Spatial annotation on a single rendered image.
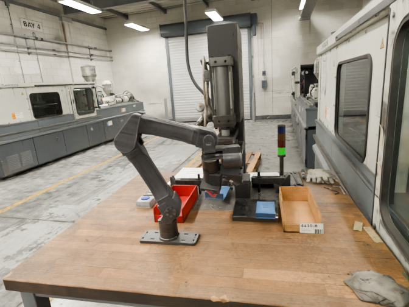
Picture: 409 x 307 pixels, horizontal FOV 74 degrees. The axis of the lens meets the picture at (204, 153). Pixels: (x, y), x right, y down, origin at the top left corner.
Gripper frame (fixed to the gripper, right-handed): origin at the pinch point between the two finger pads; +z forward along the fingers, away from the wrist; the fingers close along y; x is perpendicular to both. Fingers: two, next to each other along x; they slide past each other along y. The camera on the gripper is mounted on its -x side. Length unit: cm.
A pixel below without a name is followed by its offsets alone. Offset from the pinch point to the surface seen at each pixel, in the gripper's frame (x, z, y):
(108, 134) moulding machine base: 418, 383, 462
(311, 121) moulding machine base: -78, 164, 282
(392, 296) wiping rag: -48, -10, -30
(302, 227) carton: -31.6, 3.8, -5.7
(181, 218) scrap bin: 11.6, 9.2, -6.2
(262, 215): -18.0, 5.7, -1.9
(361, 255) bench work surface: -46.6, -0.8, -15.3
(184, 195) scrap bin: 18.2, 21.9, 14.5
